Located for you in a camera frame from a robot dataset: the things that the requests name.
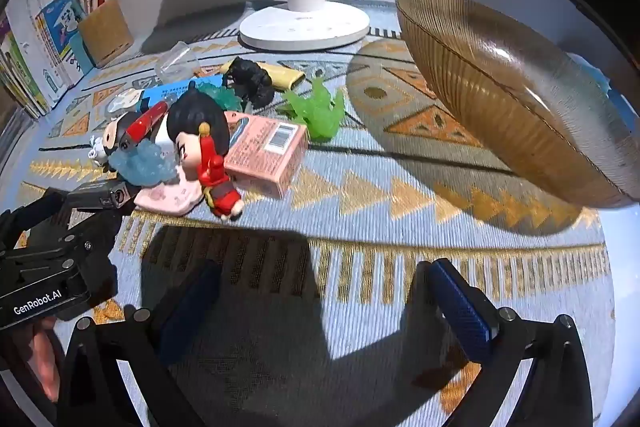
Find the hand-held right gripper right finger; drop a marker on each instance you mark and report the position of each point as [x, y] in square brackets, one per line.
[460, 302]

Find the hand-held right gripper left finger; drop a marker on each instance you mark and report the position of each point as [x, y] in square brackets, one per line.
[192, 302]

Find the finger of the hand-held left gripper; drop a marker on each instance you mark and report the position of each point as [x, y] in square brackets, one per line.
[35, 209]
[95, 227]

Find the small black device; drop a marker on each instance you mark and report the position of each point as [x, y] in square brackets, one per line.
[100, 196]

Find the tiny white figure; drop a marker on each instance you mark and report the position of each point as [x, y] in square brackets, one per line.
[95, 153]

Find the pink card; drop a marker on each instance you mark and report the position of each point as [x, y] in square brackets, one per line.
[165, 196]

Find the pale blue cloud base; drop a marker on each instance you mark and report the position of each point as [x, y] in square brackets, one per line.
[142, 164]

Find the small black-haired figure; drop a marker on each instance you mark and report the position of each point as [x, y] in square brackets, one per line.
[116, 132]

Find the red-dressed doll figure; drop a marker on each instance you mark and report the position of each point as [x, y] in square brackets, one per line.
[200, 132]

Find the blue box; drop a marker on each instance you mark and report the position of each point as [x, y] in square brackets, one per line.
[170, 89]

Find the pink cardboard box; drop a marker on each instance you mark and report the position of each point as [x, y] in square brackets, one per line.
[265, 152]

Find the teal translucent figure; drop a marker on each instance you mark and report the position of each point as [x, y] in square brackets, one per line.
[220, 94]

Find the clear plastic cup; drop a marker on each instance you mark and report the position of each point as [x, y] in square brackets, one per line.
[175, 59]

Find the black gorilla figure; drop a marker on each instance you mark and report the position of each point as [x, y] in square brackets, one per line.
[252, 79]

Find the amber ribbed glass bowl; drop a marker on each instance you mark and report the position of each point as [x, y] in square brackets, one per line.
[500, 82]

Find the green translucent figure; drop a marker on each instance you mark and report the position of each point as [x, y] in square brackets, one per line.
[317, 109]

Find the yellow tube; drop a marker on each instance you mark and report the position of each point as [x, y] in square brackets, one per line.
[285, 74]

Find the person's left hand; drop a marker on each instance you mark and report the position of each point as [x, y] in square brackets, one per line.
[45, 352]

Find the patterned woven mat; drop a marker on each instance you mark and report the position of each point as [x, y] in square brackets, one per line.
[380, 207]

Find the row of colourful books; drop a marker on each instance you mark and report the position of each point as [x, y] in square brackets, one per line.
[45, 32]

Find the cork pen holder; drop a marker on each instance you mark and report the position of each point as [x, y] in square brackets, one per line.
[105, 32]

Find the blue cloth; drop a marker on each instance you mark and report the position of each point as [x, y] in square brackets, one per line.
[600, 82]

